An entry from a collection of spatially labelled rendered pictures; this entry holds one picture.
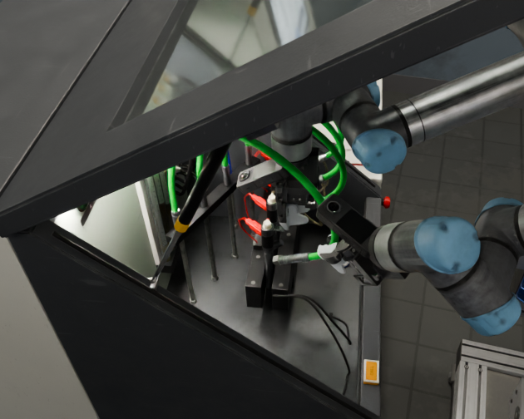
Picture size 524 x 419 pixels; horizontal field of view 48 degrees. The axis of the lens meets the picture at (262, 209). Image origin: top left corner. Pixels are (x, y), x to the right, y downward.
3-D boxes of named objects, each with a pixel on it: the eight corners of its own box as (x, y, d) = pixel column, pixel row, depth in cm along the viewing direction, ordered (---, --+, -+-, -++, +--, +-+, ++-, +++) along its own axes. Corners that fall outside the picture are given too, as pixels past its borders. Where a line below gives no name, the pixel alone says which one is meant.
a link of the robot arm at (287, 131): (323, 86, 98) (274, 96, 96) (322, 139, 105) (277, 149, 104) (308, 63, 103) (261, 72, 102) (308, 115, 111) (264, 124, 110)
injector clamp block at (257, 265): (289, 327, 143) (288, 289, 132) (248, 323, 144) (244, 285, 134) (302, 227, 167) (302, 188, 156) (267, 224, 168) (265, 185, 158)
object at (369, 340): (373, 451, 125) (380, 416, 114) (352, 448, 126) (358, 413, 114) (375, 238, 168) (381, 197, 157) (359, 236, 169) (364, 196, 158)
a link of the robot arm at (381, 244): (378, 245, 84) (411, 207, 87) (361, 247, 88) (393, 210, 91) (410, 283, 85) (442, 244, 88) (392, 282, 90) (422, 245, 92)
